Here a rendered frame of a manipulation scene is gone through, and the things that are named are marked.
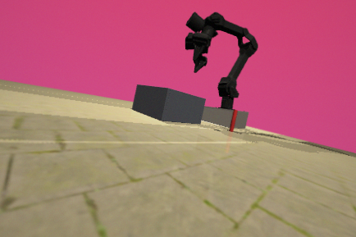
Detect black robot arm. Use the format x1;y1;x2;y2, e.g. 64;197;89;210
185;11;258;110

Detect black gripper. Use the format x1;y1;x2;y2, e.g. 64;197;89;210
192;32;212;73

